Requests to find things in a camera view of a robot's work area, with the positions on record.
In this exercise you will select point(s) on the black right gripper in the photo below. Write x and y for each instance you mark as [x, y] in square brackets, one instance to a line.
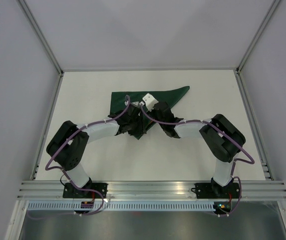
[153, 112]

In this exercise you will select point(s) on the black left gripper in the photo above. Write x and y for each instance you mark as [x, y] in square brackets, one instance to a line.
[140, 129]

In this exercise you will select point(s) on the dark green cloth napkin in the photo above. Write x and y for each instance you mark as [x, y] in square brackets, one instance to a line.
[172, 97]

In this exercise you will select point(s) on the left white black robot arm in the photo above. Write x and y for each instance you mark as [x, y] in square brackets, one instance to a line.
[67, 147]

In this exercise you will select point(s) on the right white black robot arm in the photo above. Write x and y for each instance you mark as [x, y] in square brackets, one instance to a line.
[220, 138]

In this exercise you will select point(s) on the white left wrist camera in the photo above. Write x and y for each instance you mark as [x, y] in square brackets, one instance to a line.
[136, 104]

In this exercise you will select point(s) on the left aluminium side rail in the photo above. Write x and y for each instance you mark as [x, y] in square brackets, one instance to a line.
[45, 129]

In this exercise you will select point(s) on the aluminium side rail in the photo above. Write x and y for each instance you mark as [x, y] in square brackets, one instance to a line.
[254, 126]
[45, 129]

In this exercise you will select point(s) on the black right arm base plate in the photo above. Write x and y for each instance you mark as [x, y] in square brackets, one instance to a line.
[205, 191]

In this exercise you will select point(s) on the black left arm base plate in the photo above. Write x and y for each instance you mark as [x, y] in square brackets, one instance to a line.
[98, 189]

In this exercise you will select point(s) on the right aluminium side rail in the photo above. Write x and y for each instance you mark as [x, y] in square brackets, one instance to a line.
[254, 126]

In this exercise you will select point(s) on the aluminium front frame rail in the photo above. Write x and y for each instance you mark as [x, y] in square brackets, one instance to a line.
[257, 190]

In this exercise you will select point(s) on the white slotted cable duct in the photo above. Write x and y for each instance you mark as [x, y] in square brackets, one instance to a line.
[137, 206]

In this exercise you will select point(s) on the right aluminium frame post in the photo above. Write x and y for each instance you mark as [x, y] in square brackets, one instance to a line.
[258, 34]

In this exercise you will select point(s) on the aluminium frame post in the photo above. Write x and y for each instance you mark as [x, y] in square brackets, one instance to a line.
[258, 34]
[39, 34]

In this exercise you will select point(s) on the left aluminium frame post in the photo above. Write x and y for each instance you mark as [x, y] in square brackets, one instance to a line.
[39, 34]

